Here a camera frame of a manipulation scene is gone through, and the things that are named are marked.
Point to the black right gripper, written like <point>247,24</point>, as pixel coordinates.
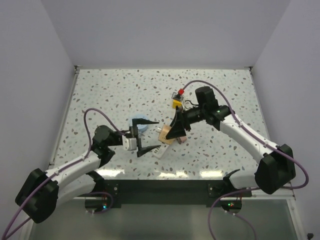
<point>178,129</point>

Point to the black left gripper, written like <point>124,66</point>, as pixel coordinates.
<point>133,132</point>

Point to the beige cube socket adapter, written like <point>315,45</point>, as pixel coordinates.
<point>163,134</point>

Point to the yellow cube socket adapter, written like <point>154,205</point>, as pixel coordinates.
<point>176,103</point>

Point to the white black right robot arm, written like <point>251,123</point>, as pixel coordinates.
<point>274,170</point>

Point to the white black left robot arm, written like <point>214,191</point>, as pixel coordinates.
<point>44,190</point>

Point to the pink cube socket adapter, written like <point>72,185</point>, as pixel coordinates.
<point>181,139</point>

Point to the white power strip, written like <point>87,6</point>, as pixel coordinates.
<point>160,151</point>

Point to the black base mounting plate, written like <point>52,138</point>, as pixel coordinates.
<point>160,192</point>

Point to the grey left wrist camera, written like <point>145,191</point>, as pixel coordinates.
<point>129,143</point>

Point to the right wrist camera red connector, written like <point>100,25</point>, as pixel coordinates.
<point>178,95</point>

